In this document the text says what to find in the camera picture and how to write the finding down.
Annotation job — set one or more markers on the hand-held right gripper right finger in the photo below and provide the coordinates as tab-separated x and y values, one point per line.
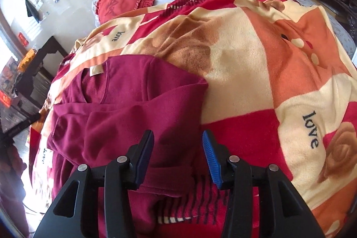
212	157

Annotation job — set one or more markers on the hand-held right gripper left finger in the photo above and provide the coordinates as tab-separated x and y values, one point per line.
144	159

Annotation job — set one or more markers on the maroon long-sleeve shirt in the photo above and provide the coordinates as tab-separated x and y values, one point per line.
125	104

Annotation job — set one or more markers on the red orange printed blanket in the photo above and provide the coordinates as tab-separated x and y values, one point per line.
251	59

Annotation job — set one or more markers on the dark wooden side table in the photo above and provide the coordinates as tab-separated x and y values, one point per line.
47	59

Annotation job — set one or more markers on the orange mesh object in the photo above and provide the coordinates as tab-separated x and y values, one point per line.
27	59

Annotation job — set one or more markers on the small red heart pillow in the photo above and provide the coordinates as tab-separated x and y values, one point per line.
120	2

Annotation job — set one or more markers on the red wall sign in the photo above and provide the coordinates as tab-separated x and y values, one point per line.
23	39

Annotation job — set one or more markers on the black cloth on wall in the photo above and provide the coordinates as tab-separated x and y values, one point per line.
32	10

